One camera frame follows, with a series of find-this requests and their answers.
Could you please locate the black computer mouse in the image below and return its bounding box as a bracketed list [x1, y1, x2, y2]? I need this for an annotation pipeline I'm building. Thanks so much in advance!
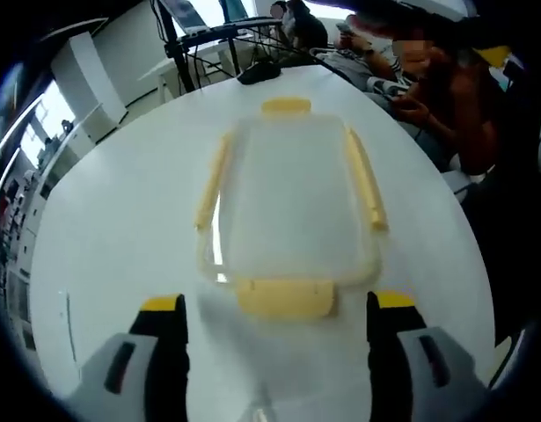
[237, 61, 282, 85]

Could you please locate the black equipment stand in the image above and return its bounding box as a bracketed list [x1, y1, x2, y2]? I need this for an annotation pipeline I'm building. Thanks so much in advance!
[149, 0, 297, 96]

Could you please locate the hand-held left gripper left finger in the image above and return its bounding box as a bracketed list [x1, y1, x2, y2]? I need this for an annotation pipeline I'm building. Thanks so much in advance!
[65, 293, 192, 422]

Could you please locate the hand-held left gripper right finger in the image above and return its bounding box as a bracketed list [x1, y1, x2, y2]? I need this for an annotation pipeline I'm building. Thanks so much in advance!
[365, 289, 489, 422]

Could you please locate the teal screen laptop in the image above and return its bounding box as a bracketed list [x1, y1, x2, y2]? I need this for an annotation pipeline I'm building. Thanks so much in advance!
[221, 0, 256, 22]

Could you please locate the open silver laptop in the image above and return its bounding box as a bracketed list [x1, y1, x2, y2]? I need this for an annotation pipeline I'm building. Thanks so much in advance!
[159, 0, 209, 36]

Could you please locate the clear lid with yellow latches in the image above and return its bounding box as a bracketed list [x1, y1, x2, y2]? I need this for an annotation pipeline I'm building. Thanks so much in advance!
[194, 96, 390, 323]

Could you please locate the white chair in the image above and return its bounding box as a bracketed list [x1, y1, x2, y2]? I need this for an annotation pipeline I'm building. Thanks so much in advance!
[441, 169, 480, 203]

